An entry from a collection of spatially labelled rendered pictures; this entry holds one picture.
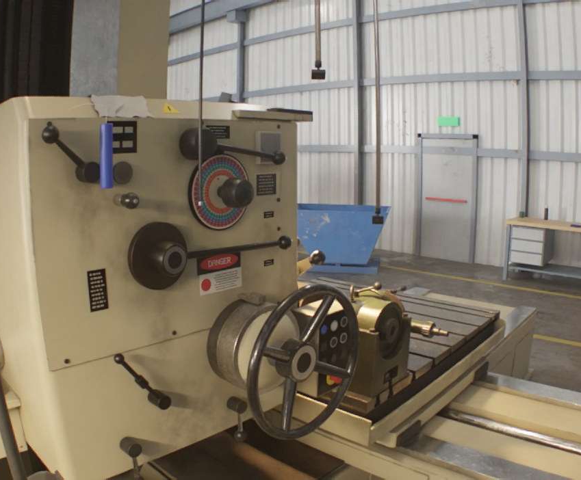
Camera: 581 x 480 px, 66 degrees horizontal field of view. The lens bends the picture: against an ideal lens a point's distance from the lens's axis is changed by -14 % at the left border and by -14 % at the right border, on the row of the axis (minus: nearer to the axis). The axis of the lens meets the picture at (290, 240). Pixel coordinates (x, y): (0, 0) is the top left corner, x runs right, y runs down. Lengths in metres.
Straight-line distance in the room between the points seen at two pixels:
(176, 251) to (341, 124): 9.34
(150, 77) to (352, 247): 6.04
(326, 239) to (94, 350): 6.72
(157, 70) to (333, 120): 8.66
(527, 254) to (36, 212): 7.20
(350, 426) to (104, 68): 1.45
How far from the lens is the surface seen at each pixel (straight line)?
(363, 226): 7.54
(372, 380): 1.66
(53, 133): 0.94
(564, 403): 2.42
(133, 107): 1.10
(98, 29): 1.81
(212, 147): 1.11
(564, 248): 8.48
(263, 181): 1.29
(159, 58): 1.92
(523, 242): 7.69
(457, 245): 8.99
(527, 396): 2.45
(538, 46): 8.70
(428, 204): 9.16
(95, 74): 1.77
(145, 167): 1.08
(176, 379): 1.22
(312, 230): 7.67
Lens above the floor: 1.77
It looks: 9 degrees down
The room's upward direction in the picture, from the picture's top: straight up
